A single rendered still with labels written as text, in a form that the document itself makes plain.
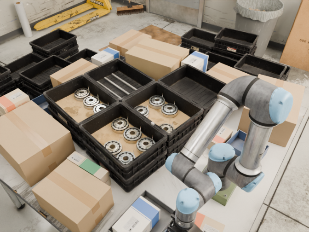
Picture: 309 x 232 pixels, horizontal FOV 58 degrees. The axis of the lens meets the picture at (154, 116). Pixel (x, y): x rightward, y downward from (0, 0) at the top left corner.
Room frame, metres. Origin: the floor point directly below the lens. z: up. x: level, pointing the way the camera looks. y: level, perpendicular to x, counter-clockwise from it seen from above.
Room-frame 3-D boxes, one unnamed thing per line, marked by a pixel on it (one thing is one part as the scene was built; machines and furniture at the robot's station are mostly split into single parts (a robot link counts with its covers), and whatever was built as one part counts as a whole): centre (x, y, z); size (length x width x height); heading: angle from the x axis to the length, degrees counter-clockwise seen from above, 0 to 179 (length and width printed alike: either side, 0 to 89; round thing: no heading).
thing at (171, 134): (1.25, -0.04, 0.92); 0.40 x 0.30 x 0.02; 44
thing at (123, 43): (2.20, 0.20, 0.78); 0.30 x 0.22 x 0.16; 143
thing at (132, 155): (0.91, 0.15, 0.86); 0.10 x 0.10 x 0.01
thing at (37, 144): (1.09, 0.71, 0.80); 0.40 x 0.30 x 0.20; 48
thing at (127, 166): (1.04, 0.17, 0.92); 0.40 x 0.30 x 0.02; 44
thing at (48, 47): (2.71, 1.06, 0.37); 0.40 x 0.30 x 0.45; 145
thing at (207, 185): (0.58, -0.17, 1.12); 0.11 x 0.11 x 0.08; 42
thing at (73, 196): (0.74, 0.39, 0.78); 0.30 x 0.22 x 0.16; 56
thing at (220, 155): (0.86, -0.33, 0.93); 0.13 x 0.12 x 0.14; 42
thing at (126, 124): (1.17, 0.20, 0.86); 0.10 x 0.10 x 0.01
